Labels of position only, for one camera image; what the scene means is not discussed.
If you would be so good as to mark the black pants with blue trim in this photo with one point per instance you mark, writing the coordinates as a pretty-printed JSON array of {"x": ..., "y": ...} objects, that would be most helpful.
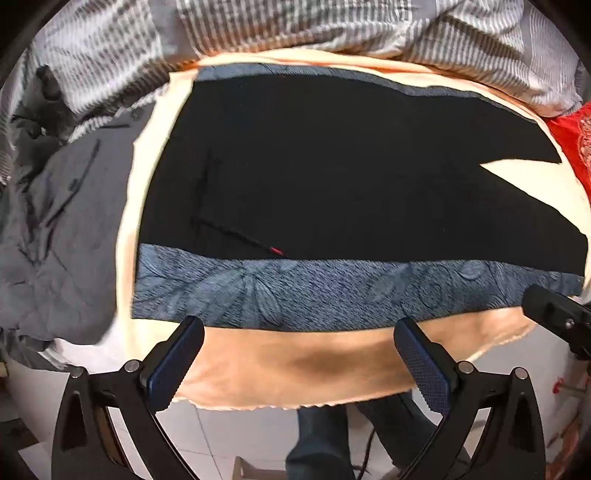
[{"x": 299, "y": 198}]

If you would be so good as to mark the person's blue jeans legs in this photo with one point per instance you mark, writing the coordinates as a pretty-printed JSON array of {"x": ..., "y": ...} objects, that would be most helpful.
[{"x": 338, "y": 442}]

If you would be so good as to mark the dark grey garment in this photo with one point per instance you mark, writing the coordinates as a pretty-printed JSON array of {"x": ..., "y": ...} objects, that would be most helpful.
[{"x": 60, "y": 215}]

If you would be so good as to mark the red patterned cloth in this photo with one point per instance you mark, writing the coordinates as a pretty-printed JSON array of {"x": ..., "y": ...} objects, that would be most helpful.
[{"x": 573, "y": 134}]

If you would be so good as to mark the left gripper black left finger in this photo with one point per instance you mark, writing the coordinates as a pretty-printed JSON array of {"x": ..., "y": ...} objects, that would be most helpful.
[{"x": 85, "y": 442}]

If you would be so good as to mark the grey white striped blanket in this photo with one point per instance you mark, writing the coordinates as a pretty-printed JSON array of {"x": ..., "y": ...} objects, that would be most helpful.
[{"x": 106, "y": 55}]

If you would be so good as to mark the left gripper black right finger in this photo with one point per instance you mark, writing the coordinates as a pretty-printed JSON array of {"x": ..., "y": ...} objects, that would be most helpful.
[{"x": 512, "y": 443}]

